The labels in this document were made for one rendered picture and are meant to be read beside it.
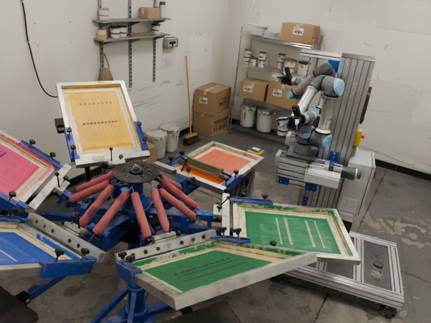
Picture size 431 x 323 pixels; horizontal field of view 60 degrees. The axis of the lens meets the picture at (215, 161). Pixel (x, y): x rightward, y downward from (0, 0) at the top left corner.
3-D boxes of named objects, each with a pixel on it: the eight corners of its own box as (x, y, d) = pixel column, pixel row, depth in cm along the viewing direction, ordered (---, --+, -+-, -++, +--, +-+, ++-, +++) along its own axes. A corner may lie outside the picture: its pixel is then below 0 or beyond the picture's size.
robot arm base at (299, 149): (312, 150, 310) (314, 140, 305) (310, 157, 297) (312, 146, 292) (294, 147, 314) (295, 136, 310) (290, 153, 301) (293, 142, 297)
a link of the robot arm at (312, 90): (312, 68, 279) (279, 122, 272) (326, 72, 272) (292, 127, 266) (316, 77, 288) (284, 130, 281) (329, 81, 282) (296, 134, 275)
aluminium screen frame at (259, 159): (212, 143, 382) (212, 140, 380) (263, 161, 356) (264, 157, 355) (163, 170, 320) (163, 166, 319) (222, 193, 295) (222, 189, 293)
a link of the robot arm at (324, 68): (328, 72, 314) (288, 102, 350) (334, 70, 321) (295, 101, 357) (321, 60, 316) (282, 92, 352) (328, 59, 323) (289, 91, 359)
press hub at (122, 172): (135, 291, 320) (134, 147, 262) (171, 313, 303) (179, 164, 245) (100, 321, 290) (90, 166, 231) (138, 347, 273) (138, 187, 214)
